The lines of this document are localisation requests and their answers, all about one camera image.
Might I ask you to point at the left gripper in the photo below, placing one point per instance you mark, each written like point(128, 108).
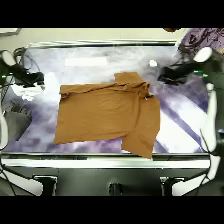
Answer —
point(32, 79)

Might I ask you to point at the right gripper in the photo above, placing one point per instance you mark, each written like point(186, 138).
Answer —
point(172, 75)

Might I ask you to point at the brown T-shirt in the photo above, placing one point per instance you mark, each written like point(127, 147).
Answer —
point(100, 113)

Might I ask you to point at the white garment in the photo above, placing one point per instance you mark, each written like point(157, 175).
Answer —
point(26, 91)

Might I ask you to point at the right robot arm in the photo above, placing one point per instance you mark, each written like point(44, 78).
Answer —
point(211, 126)

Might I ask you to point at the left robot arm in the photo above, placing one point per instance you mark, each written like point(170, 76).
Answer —
point(10, 68)

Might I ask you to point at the grey garment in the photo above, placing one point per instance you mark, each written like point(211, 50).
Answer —
point(16, 123)

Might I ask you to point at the silver frame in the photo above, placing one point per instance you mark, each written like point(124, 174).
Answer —
point(100, 163)

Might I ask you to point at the purple garment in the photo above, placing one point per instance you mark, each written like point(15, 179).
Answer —
point(206, 38)

